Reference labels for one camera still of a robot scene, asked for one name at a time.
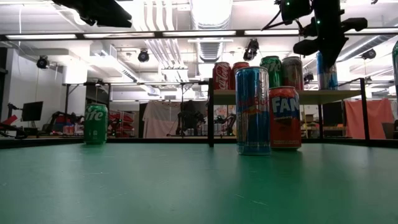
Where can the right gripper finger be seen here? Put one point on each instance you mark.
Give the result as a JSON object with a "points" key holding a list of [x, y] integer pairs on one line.
{"points": [[330, 54]]}

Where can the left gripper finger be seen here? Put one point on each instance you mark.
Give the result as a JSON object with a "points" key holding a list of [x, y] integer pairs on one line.
{"points": [[115, 17]]}

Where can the slim Red Bull can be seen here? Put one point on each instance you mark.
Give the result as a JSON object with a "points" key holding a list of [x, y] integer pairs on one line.
{"points": [[252, 118], [326, 79]]}

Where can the red Fanta can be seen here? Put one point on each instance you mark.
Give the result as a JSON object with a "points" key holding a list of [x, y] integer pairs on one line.
{"points": [[284, 124], [241, 64]]}

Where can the red Coca-Cola can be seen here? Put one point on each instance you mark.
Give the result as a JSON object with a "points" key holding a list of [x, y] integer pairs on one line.
{"points": [[221, 76]]}

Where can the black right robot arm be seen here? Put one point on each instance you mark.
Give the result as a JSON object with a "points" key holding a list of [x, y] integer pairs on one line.
{"points": [[293, 9]]}

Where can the black ceiling spotlight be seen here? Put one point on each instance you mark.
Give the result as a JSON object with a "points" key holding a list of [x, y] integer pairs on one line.
{"points": [[369, 53], [143, 56], [42, 62], [308, 77], [250, 51]]}

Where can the black overhead light bar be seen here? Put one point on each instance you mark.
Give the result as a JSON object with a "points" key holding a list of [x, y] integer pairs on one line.
{"points": [[158, 34]]}

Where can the black screen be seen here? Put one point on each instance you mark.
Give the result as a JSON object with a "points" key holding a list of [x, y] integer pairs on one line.
{"points": [[332, 113]]}

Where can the red fabric cover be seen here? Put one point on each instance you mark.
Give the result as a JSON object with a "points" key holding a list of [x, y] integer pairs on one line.
{"points": [[373, 119]]}

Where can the red parts bin rack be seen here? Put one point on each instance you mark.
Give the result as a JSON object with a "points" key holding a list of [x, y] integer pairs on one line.
{"points": [[121, 123]]}

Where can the black computer monitor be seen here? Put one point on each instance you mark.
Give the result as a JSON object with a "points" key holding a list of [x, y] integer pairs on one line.
{"points": [[32, 111]]}

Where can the black cloth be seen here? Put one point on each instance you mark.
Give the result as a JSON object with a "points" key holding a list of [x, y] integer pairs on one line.
{"points": [[186, 105]]}

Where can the white cloth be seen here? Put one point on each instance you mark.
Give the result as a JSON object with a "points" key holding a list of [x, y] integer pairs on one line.
{"points": [[161, 121]]}

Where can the green table mat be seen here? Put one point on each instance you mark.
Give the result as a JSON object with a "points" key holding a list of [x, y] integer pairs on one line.
{"points": [[155, 193]]}

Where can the wooden shelf with black frame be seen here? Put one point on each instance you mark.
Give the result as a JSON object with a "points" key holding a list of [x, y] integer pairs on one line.
{"points": [[326, 97]]}

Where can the black metal table frame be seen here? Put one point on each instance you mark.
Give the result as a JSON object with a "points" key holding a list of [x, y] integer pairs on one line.
{"points": [[155, 140]]}

